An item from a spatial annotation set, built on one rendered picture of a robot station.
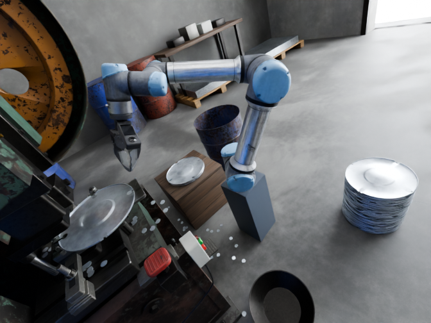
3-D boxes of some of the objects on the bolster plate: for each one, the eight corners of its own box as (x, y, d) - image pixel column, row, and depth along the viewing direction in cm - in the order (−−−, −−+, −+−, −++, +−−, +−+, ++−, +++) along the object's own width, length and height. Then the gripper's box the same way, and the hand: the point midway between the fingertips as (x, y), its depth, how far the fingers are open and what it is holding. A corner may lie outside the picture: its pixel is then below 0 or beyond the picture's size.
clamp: (90, 257, 71) (68, 242, 65) (95, 299, 58) (69, 285, 52) (72, 270, 69) (49, 256, 63) (75, 316, 57) (45, 304, 50)
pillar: (59, 267, 68) (23, 247, 59) (59, 272, 66) (22, 252, 58) (53, 272, 67) (15, 252, 59) (52, 277, 65) (14, 257, 57)
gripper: (130, 110, 76) (136, 163, 84) (102, 112, 70) (113, 168, 79) (137, 114, 69) (144, 170, 78) (108, 116, 64) (118, 176, 73)
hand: (130, 168), depth 76 cm, fingers closed
